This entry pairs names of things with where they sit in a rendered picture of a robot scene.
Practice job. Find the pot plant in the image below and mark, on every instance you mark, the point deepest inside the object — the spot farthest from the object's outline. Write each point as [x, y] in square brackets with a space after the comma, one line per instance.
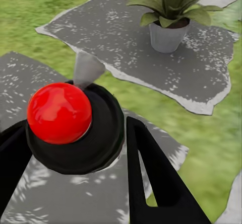
[169, 23]

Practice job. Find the insectifuge atomizer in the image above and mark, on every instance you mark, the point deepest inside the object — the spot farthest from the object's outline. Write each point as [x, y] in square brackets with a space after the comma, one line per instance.
[77, 127]

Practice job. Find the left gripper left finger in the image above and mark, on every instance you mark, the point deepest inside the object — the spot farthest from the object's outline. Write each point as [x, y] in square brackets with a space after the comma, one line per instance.
[15, 155]

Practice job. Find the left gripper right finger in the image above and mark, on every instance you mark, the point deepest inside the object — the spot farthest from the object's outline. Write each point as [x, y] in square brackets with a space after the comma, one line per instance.
[176, 204]

